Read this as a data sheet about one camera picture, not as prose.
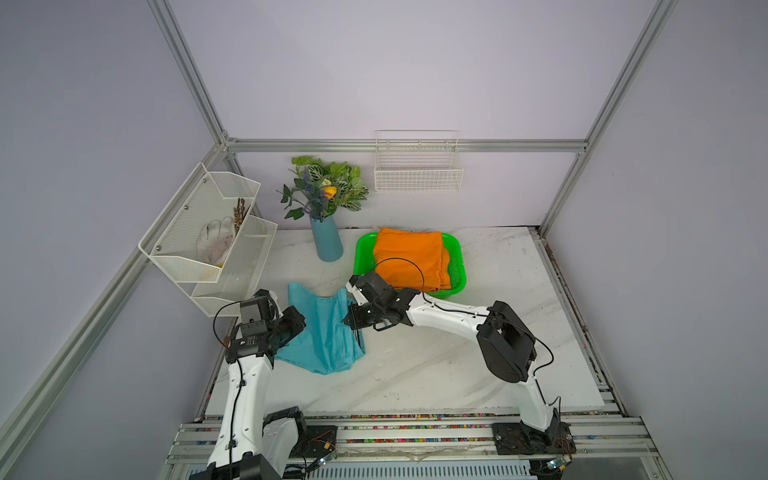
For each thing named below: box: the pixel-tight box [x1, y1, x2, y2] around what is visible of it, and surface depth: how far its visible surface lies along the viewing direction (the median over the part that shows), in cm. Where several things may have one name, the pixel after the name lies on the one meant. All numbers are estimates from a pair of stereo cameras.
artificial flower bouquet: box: [277, 156, 369, 223], surface depth 91 cm
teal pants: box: [275, 282, 365, 375], surface depth 85 cm
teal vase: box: [311, 215, 343, 263], surface depth 107 cm
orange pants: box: [374, 228, 452, 292], surface depth 106 cm
